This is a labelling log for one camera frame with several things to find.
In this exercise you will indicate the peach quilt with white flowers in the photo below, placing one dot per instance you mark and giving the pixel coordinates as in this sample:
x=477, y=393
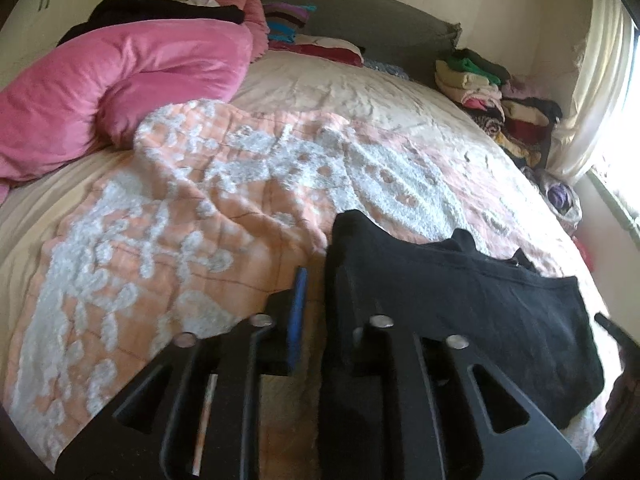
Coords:
x=200, y=200

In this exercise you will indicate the black sweater with orange patches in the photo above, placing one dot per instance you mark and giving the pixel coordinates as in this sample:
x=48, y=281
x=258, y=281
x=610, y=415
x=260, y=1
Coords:
x=450, y=305

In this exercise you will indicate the plastic bag with purple item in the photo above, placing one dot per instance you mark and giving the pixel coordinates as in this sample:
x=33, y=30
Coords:
x=560, y=195

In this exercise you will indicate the cream curtain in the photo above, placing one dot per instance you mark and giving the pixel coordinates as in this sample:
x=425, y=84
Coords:
x=595, y=85

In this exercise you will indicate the cream bed sheet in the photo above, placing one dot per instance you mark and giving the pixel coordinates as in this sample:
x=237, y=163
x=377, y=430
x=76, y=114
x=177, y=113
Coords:
x=340, y=90

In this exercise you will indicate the pile of folded clothes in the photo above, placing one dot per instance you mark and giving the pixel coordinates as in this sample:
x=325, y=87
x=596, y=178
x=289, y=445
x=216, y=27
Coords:
x=480, y=85

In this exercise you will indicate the red plastic bag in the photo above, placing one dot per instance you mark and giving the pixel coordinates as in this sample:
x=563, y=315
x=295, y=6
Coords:
x=586, y=255

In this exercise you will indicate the blue patterned cloth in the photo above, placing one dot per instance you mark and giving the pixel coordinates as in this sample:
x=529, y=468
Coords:
x=385, y=67

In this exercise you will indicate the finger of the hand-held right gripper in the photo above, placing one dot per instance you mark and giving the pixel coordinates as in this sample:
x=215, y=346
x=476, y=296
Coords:
x=612, y=332

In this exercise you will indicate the grey bed headboard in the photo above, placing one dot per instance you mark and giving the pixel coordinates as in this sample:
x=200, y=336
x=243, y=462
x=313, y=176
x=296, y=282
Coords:
x=360, y=15

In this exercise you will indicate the window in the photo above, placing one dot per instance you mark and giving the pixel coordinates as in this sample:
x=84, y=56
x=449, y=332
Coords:
x=625, y=160

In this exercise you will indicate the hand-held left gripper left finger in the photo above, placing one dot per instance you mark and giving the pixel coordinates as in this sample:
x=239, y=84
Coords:
x=299, y=305

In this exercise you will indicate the pink duvet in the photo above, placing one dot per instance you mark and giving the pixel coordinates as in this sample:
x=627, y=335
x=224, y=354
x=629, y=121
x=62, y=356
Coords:
x=125, y=75

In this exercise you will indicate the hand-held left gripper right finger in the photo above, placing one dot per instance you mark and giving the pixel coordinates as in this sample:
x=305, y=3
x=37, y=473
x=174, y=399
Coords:
x=385, y=360

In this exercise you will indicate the cream wardrobe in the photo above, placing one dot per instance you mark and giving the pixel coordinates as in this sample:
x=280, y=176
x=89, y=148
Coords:
x=55, y=15

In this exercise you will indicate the red and white pillow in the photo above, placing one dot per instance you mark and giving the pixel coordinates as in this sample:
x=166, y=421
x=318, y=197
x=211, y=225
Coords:
x=320, y=50

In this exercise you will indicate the striped colourful pillow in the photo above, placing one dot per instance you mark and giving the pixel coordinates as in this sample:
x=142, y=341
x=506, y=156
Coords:
x=287, y=22

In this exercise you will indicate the black clothes heap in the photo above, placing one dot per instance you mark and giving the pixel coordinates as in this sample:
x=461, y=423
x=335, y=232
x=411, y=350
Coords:
x=150, y=10

